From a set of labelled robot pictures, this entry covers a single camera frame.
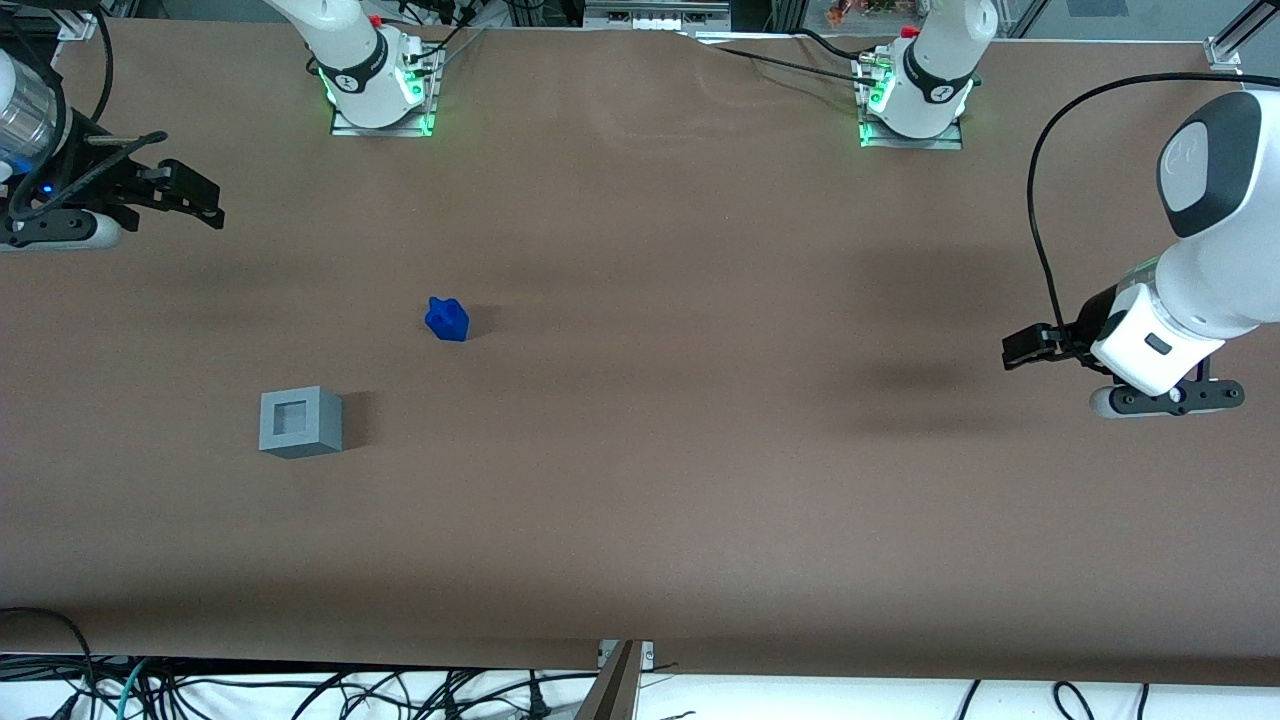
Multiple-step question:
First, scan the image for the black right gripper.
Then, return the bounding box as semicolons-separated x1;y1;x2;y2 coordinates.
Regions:
8;112;227;231

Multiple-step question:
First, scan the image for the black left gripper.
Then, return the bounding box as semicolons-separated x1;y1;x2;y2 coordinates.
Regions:
1002;284;1123;372

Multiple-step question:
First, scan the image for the blue plastic part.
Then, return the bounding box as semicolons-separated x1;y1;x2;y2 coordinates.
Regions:
425;296;470;344

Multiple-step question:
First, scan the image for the gray cube base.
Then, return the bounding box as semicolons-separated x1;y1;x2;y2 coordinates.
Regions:
259;386;344;460

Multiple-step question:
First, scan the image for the brown table cover sheet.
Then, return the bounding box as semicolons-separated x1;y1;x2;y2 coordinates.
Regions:
0;18;1280;687

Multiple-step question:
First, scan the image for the white power strip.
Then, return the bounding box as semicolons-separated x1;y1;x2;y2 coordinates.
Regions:
583;0;733;33

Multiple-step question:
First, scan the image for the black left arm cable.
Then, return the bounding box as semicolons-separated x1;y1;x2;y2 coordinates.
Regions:
1027;72;1243;346

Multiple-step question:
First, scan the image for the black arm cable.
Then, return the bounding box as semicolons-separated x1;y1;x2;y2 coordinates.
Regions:
1027;72;1243;346
0;0;169;223

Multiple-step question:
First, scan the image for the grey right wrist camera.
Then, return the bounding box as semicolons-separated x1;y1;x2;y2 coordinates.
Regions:
0;210;123;252

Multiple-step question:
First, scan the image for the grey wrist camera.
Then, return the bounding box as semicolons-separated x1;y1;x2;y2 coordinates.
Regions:
0;210;123;252
1089;380;1247;420

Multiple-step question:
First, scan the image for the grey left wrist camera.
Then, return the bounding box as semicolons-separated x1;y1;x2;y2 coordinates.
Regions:
1089;380;1247;420

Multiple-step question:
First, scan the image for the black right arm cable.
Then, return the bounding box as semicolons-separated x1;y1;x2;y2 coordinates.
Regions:
0;0;169;223

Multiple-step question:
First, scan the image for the aluminium frame corner profile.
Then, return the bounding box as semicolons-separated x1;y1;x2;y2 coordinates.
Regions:
52;0;109;43
1204;0;1280;73

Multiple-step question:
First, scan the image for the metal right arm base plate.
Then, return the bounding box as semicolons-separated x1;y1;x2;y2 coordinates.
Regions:
330;40;446;139

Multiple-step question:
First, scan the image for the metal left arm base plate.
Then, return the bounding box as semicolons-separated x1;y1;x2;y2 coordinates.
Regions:
853;50;967;152

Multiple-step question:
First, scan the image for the black base power cable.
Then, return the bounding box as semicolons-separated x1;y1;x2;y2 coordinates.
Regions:
690;28;886;91

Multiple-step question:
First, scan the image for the black looped floor cable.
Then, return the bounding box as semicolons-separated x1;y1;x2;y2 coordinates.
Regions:
0;606;99;720

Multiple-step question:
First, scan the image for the teal floor cable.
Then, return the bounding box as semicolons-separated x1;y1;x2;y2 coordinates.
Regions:
112;658;153;720

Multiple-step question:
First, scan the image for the black tangled floor cable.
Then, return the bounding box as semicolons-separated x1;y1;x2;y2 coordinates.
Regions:
140;668;601;720

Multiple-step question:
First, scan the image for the aluminium frame post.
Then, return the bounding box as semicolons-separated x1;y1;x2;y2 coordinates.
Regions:
574;639;657;720

